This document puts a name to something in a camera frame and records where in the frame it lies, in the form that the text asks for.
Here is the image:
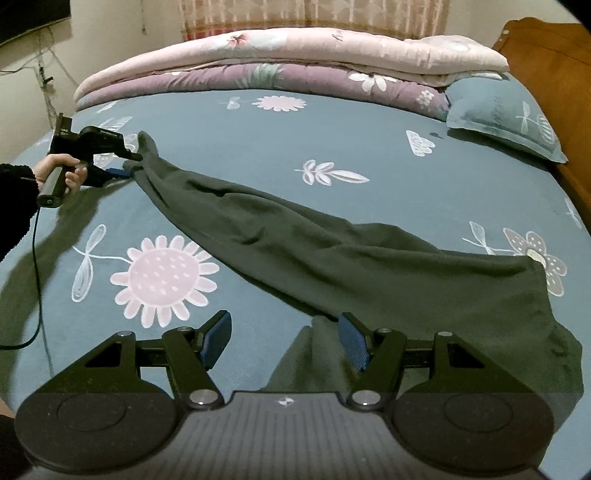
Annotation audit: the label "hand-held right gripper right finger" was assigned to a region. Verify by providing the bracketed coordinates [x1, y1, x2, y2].
[338, 312, 513, 411]

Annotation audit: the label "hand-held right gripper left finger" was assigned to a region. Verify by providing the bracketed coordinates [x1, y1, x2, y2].
[60, 310, 232, 411]

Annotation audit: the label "dark green pants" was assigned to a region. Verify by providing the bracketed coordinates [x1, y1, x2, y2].
[124, 131, 583, 393]

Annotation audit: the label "person's left forearm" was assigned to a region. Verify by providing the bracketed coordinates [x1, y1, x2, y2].
[0, 161, 38, 261]

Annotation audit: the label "person's left hand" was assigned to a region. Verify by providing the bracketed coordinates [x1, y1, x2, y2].
[34, 155, 88, 191]

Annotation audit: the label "purple floral quilt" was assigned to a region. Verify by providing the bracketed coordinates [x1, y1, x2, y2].
[76, 62, 451, 121]

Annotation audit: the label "teal floral bed sheet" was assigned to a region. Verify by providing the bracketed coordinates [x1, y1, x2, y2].
[0, 71, 591, 480]

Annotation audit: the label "pink floral quilt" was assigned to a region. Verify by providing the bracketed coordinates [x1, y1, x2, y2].
[74, 28, 511, 100]

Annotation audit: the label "teal floral pillow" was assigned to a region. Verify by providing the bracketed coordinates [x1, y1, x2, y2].
[445, 74, 568, 163]

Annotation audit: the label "wooden bed headboard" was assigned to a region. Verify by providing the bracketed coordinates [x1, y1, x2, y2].
[492, 17, 591, 213]

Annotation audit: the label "black wall cable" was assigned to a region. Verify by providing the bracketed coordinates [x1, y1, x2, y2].
[0, 28, 70, 130]

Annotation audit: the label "dark gripper cable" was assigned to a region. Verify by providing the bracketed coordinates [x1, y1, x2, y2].
[0, 203, 44, 349]

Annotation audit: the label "black wall screen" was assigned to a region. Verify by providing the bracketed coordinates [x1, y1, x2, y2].
[0, 0, 72, 47]

